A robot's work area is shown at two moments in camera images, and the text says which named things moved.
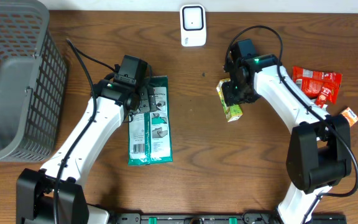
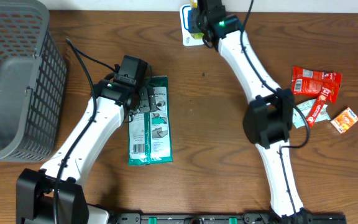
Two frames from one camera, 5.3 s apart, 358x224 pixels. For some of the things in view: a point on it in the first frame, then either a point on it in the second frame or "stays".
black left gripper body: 148,102 stays
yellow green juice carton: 231,112 -> 196,35
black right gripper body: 234,93 -> 202,22
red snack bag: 311,81 stays
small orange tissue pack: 350,115 stays
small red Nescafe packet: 324,96 stays
